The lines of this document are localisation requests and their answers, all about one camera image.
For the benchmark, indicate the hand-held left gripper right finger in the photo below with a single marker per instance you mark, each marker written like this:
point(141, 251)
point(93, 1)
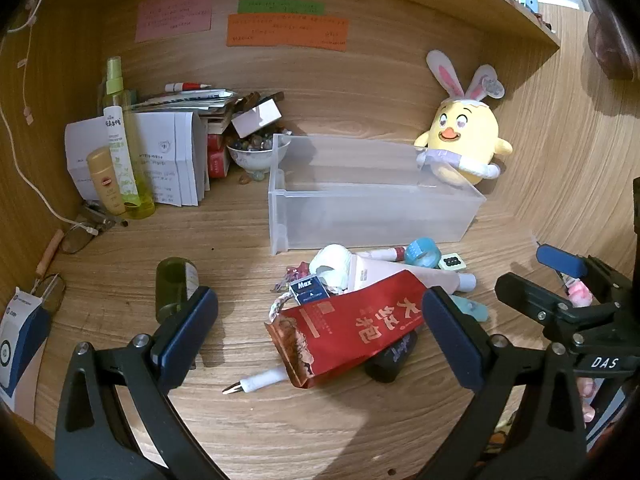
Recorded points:
point(450, 340)

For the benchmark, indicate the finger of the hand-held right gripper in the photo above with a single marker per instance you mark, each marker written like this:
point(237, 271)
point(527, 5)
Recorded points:
point(530, 297)
point(560, 260)

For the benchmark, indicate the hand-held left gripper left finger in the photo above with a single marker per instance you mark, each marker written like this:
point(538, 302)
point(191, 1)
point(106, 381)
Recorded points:
point(187, 332)

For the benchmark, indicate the dark green glass bottle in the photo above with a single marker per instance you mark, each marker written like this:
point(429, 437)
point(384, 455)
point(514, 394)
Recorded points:
point(172, 290)

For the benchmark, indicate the small black case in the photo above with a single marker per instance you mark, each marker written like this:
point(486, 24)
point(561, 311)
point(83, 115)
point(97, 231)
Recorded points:
point(392, 360)

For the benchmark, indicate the white nib pen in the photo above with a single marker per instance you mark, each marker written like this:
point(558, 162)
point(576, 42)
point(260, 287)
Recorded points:
point(260, 379)

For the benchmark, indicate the pink cream tube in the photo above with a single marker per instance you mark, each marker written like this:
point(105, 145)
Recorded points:
point(395, 272)

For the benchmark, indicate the blue washi tape roll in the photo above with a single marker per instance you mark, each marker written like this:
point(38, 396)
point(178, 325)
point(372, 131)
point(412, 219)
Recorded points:
point(421, 251)

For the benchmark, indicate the red tea packet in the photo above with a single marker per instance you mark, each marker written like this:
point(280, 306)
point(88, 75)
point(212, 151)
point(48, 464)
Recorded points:
point(350, 330)

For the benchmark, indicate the small blue box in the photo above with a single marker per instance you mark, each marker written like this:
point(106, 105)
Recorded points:
point(309, 290)

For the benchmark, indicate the white tape roll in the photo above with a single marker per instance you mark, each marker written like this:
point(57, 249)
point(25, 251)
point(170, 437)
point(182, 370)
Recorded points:
point(332, 262)

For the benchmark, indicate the clear plastic storage bin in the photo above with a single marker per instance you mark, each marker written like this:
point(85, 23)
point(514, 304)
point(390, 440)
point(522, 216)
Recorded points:
point(370, 220)

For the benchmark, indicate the person's right hand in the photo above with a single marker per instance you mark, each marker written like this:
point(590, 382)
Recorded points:
point(586, 392)

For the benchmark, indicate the small pink toy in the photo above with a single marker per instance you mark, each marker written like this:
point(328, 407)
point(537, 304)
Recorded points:
point(579, 292)

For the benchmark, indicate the yellow-green spray bottle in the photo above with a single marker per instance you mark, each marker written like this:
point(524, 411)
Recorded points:
point(142, 195)

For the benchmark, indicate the yellow chick plush toy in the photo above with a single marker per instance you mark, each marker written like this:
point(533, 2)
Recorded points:
point(470, 130)

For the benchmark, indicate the loose polished stone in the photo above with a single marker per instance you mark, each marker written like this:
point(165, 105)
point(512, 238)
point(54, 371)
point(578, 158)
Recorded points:
point(245, 178)

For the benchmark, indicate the blue and white box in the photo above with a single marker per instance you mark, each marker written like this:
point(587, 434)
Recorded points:
point(20, 345)

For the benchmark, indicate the beige sunscreen bottle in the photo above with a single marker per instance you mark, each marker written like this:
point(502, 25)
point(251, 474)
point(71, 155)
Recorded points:
point(104, 180)

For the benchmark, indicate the folded white paper sheets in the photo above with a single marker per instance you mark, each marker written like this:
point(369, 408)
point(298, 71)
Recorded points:
point(165, 160)

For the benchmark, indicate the red box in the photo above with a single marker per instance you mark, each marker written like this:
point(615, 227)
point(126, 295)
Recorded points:
point(217, 157)

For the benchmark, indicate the white ceramic bowl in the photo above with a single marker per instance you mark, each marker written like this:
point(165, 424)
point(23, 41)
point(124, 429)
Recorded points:
point(255, 162)

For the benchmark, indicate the pile of polished stones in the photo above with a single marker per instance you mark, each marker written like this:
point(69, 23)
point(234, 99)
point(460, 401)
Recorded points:
point(252, 144)

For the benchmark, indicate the dark brown object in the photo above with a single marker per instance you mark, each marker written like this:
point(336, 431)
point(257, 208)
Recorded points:
point(610, 42)

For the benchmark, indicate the stack of books and papers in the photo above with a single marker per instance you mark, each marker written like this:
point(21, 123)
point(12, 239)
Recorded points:
point(190, 102)

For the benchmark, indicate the red and white marker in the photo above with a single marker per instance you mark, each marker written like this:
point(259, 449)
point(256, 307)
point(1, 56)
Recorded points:
point(187, 86)

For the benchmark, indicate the wooden shelf board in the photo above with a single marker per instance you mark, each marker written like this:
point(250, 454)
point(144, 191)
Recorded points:
point(505, 5)

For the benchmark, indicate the orange paper note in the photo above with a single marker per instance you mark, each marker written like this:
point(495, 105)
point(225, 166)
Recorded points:
point(287, 31)

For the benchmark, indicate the pink paper note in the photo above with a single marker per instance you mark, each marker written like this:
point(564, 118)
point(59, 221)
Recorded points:
point(172, 14)

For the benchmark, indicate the green paper note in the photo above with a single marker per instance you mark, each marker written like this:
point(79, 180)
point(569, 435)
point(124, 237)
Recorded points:
point(280, 6)

